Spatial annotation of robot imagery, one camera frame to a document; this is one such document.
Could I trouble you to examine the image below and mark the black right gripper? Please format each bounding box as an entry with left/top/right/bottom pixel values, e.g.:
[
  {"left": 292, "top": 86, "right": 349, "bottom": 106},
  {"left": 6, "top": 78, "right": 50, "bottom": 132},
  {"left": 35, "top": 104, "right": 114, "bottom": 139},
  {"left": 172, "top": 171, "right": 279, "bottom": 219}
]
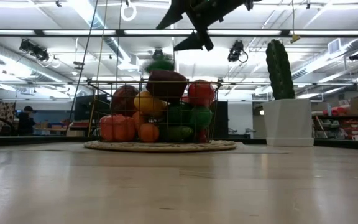
[{"left": 155, "top": 0, "right": 252, "bottom": 52}]

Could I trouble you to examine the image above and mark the dark purple bell pepper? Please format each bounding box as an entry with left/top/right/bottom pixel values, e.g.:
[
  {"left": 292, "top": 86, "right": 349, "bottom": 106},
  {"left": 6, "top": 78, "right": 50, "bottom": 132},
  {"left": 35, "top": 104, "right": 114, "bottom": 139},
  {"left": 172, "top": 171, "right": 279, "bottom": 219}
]
[{"left": 145, "top": 70, "right": 188, "bottom": 100}]

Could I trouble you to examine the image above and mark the yellow mango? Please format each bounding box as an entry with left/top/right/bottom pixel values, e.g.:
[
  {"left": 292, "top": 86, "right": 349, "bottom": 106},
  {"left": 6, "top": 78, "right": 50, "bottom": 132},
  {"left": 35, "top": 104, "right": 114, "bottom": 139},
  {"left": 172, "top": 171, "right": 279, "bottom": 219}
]
[{"left": 134, "top": 90, "right": 167, "bottom": 118}]

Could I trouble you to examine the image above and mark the green avocado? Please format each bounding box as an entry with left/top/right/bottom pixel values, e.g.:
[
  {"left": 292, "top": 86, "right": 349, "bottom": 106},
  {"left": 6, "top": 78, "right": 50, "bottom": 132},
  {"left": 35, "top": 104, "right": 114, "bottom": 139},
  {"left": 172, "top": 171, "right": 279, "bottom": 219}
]
[{"left": 165, "top": 102, "right": 194, "bottom": 126}]

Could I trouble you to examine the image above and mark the small green lime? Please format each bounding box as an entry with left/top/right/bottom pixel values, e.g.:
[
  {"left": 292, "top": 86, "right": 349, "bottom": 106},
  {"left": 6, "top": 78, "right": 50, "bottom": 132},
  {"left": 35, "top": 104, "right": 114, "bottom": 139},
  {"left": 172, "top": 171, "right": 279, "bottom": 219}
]
[{"left": 190, "top": 105, "right": 213, "bottom": 130}]

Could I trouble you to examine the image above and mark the red grape bunch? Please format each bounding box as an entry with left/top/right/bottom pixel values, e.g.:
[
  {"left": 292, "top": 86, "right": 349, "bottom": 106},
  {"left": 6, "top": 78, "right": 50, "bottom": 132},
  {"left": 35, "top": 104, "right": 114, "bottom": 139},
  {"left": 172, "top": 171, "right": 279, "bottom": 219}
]
[{"left": 194, "top": 129, "right": 208, "bottom": 144}]

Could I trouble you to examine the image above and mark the orange tangerine cluster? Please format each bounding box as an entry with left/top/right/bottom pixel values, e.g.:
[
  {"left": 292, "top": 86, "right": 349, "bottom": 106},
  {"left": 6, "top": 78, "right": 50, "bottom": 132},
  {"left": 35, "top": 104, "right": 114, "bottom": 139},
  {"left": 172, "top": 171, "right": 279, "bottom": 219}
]
[{"left": 132, "top": 110, "right": 160, "bottom": 144}]

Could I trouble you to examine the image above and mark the orange bell pepper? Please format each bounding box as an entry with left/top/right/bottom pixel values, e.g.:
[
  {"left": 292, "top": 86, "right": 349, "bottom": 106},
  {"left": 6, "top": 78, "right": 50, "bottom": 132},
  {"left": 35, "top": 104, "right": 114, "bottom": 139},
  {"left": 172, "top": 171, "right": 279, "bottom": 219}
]
[{"left": 99, "top": 114, "right": 137, "bottom": 143}]

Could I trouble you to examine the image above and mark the round woven wicker mat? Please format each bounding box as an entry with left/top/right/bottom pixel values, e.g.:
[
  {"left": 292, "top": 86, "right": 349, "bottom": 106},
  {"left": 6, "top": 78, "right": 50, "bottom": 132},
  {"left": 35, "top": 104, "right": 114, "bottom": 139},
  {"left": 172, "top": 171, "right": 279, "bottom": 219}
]
[{"left": 83, "top": 139, "right": 238, "bottom": 153}]

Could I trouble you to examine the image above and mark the grey rectangular table mat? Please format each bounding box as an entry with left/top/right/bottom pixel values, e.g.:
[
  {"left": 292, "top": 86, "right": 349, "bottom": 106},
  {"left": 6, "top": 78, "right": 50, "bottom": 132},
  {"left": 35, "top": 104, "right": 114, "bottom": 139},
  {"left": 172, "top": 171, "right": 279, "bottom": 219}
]
[{"left": 23, "top": 142, "right": 291, "bottom": 155}]

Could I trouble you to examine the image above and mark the person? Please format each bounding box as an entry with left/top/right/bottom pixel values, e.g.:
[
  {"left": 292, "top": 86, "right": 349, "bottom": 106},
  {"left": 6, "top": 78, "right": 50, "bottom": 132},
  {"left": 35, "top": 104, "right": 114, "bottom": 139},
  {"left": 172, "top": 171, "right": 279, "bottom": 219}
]
[{"left": 16, "top": 105, "right": 37, "bottom": 136}]

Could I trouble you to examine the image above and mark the shelf with red items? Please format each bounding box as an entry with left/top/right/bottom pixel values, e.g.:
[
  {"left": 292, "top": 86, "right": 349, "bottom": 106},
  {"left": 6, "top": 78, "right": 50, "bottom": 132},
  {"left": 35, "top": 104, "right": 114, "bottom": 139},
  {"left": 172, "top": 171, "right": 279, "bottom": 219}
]
[{"left": 312, "top": 114, "right": 358, "bottom": 141}]

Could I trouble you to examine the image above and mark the patterned armchair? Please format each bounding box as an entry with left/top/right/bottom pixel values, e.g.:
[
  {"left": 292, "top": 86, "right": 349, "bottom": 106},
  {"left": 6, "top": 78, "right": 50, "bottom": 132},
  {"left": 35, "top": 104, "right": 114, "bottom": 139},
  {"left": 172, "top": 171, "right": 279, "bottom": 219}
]
[{"left": 0, "top": 101, "right": 16, "bottom": 134}]

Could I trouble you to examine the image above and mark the black ceiling camera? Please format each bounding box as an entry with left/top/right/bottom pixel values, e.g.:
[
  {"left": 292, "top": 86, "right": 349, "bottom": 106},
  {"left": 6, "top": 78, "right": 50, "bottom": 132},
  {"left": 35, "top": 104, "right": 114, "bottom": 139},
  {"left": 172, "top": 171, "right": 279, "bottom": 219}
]
[{"left": 227, "top": 39, "right": 249, "bottom": 63}]

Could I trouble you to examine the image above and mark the white hanging ring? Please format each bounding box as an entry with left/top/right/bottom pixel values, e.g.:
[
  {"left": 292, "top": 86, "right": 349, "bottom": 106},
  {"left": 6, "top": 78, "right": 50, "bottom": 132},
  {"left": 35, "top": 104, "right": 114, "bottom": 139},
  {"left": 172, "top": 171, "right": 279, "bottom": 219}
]
[{"left": 120, "top": 1, "right": 137, "bottom": 22}]

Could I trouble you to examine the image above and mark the black hanging cable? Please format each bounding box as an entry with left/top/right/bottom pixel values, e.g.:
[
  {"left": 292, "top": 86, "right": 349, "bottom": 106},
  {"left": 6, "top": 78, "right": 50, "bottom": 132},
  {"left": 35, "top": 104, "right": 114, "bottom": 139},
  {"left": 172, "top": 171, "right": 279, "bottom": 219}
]
[{"left": 68, "top": 0, "right": 99, "bottom": 122}]

